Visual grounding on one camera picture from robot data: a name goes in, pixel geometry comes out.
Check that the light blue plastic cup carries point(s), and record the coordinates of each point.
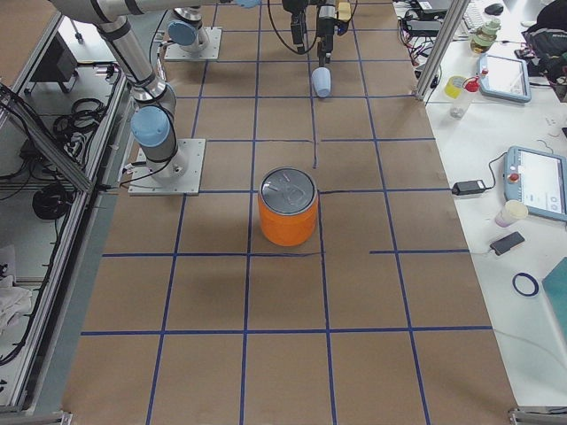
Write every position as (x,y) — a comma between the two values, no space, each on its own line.
(321,81)

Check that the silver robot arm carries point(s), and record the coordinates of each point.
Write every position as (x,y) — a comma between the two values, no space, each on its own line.
(191,16)
(152,123)

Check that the white paper cup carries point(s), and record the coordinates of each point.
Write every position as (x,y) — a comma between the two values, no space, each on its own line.
(512,212)

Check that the wooden mug tree stand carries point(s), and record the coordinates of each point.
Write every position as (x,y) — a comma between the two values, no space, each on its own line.
(343,11)

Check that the yellow tape roll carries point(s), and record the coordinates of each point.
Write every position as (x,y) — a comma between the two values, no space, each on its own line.
(454,86)

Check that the orange canister with grey lid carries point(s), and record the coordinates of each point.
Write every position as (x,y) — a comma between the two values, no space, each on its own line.
(287,201)

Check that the red capped squeeze bottle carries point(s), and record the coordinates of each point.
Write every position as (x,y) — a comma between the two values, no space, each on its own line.
(468,93)

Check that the green glass jar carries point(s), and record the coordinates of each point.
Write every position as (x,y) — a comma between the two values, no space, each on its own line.
(482,39)

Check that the far teach pendant tablet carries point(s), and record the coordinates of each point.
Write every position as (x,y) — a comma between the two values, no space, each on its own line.
(504,78)

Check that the teach pendant tablet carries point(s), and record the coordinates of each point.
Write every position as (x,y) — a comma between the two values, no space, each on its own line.
(504,78)
(538,180)

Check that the black power adapter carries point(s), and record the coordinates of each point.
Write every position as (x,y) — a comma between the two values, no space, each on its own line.
(465,188)

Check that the near teach pendant tablet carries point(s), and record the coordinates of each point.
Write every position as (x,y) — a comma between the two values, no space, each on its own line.
(538,180)

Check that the black smartphone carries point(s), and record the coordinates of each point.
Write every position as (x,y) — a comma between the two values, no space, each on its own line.
(506,243)

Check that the teal board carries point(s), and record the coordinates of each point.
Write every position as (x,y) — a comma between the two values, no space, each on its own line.
(554,285)

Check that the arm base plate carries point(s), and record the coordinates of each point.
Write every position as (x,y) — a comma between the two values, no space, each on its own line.
(181,176)
(189,44)

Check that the aluminium frame post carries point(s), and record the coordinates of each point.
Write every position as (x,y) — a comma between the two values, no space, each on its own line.
(445,36)

